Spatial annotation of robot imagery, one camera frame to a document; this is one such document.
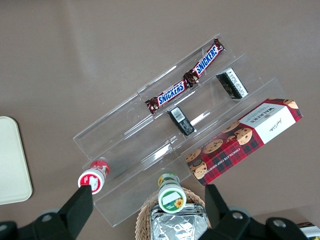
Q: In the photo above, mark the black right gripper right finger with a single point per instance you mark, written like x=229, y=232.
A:
x=220, y=215

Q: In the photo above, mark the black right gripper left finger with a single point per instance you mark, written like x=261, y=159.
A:
x=75, y=210

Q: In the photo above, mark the foil wrapped sandwich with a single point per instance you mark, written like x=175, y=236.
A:
x=175, y=223

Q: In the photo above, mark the woven wicker basket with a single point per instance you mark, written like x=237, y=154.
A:
x=143, y=217

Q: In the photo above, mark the cream plastic tray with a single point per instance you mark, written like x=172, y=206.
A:
x=12, y=160

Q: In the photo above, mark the red cap yogurt bottle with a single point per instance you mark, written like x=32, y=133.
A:
x=93, y=177

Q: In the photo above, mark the green cap sunflower bottle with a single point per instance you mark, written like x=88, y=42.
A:
x=170, y=195

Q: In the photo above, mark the Walkers red tartan cookie box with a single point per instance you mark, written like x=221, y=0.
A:
x=242, y=140

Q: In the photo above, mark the clear acrylic tiered display stand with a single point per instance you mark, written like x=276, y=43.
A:
x=130, y=140
x=215, y=105

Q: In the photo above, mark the black yellow snack packet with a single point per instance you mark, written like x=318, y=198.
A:
x=311, y=230

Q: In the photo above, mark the small black barcode box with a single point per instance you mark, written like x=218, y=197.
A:
x=181, y=121

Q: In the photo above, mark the Snickers chocolate bar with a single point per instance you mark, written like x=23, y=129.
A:
x=167, y=96
x=205, y=61

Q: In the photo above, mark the small black white-label box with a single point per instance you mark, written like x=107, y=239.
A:
x=232, y=83

